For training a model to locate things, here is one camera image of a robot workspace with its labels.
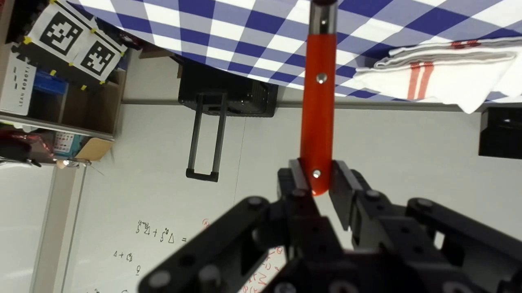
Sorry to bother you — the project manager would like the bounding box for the red handled metal spoon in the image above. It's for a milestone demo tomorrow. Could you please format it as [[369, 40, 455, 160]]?
[[299, 0, 340, 196]]

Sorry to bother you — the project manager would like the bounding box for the blue white checkered tablecloth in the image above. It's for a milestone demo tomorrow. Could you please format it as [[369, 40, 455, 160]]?
[[70, 0, 522, 103]]

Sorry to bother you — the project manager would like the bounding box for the small open cardboard box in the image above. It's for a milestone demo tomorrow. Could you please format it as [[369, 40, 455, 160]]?
[[75, 134, 114, 162]]

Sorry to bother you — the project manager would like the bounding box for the black white fiducial marker board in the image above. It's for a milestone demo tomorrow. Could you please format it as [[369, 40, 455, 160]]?
[[23, 0, 129, 86]]

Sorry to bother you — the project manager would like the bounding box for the box with fiducial markers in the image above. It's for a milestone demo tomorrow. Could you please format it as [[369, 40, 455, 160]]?
[[0, 0, 129, 164]]

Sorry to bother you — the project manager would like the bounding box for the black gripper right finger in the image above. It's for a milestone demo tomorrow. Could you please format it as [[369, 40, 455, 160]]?
[[328, 159, 522, 293]]

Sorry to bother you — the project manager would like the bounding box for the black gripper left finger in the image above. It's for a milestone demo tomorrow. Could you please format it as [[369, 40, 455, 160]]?
[[137, 157, 344, 293]]

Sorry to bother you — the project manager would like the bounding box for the black wheeled suitcase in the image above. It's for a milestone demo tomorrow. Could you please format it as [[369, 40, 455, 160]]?
[[178, 63, 281, 183]]

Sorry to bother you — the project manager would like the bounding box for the white red striped folded towel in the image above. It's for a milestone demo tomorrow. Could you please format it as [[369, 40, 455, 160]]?
[[348, 37, 522, 115]]

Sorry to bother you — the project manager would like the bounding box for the blue shelf item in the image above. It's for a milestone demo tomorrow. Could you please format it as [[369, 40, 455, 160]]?
[[31, 71, 70, 123]]

